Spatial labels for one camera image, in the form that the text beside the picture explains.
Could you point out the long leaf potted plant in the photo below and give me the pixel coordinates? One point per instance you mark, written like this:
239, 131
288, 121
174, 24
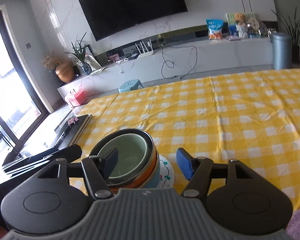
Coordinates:
293, 30

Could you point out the black television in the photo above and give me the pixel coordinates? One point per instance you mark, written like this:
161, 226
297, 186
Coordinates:
132, 7

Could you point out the green picture board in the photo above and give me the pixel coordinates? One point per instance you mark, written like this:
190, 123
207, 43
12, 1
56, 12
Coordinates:
230, 20

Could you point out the green ceramic bowl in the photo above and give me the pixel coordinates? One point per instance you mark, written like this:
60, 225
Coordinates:
130, 155

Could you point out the light blue stool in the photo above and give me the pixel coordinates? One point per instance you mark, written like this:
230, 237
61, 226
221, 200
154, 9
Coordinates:
130, 86

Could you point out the pink paper wrapper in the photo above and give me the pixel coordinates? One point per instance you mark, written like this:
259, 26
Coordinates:
73, 121

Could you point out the white router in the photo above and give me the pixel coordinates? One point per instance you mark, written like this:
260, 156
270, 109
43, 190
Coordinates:
145, 55

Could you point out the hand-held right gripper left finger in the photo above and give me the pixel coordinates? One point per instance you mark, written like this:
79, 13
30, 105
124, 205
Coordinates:
112, 162

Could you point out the yellow checked tablecloth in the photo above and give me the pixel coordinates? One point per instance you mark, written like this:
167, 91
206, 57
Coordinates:
227, 120

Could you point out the green plant in glass vase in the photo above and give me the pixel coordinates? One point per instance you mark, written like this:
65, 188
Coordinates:
85, 68

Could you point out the orange steel bowl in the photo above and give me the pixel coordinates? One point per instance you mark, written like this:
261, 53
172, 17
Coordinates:
153, 164

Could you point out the dried flower bunch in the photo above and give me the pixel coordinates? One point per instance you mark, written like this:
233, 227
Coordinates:
48, 61

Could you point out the grey trash bin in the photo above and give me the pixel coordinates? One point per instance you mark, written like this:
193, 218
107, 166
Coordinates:
281, 52

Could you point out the sliding glass door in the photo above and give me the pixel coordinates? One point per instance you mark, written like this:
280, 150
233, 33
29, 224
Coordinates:
15, 67

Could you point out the white paper card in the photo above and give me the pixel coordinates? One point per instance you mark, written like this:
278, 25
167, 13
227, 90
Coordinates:
93, 62

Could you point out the white marble television cabinet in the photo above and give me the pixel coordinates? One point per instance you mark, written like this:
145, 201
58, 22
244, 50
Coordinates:
215, 55

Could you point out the pink box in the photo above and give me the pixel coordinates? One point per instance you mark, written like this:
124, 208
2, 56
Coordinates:
77, 98

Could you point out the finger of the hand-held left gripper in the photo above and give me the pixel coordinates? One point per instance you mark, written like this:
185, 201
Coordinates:
70, 152

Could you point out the pink photo card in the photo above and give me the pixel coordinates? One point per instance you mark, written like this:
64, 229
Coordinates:
113, 57

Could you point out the round hand fan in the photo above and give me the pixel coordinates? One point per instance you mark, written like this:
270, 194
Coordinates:
253, 23

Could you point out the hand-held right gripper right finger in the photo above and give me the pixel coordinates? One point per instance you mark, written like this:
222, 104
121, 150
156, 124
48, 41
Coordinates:
185, 162

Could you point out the blue snack bag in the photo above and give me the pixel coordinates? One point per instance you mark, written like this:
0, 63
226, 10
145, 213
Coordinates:
215, 30

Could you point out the dark wall switch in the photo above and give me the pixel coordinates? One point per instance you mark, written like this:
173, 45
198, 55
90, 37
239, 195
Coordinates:
28, 45

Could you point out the brown teddy bear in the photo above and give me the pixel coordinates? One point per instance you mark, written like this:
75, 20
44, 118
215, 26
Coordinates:
239, 18

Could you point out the white vine painted plate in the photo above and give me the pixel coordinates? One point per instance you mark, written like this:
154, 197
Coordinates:
166, 172

